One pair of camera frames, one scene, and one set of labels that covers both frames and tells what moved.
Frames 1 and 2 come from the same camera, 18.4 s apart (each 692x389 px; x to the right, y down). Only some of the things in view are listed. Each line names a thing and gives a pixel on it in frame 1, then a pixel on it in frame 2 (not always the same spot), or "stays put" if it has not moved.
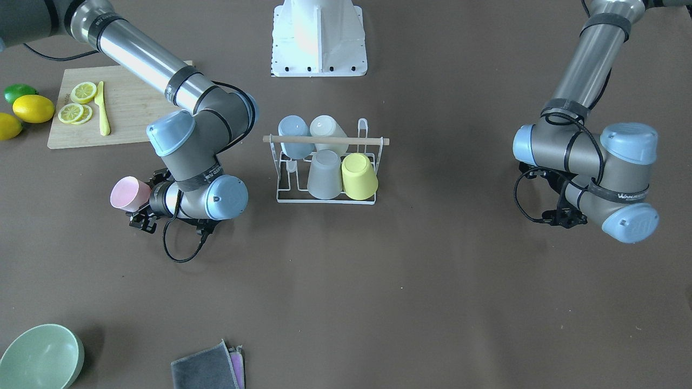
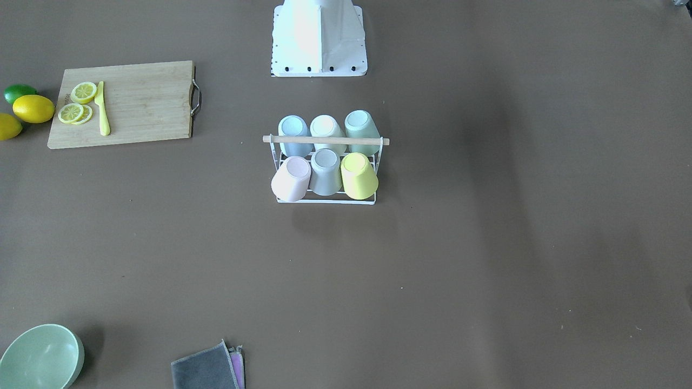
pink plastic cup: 130,194 → 291,182
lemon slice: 75,113 stays put
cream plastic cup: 325,126 stays put
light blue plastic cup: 293,125 stays put
